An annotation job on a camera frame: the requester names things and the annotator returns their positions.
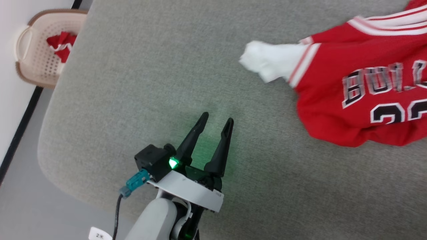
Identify black left camera cable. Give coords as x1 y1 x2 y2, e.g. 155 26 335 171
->
112 193 124 240

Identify teal left camera connector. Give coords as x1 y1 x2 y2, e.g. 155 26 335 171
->
120 169 150 199

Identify black floor trim strip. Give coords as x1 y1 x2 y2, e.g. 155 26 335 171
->
0 0 83 184

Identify beige plastic laundry basket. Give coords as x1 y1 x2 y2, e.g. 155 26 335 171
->
15 9 88 90

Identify white cable label tag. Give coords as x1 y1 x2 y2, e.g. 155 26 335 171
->
88 227 113 240

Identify red basketball jersey white sleeves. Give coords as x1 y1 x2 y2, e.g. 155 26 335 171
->
239 0 427 148

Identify red garment with white trim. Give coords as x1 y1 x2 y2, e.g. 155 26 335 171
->
47 32 78 64

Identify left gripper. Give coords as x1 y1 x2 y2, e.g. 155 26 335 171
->
148 112 234 240

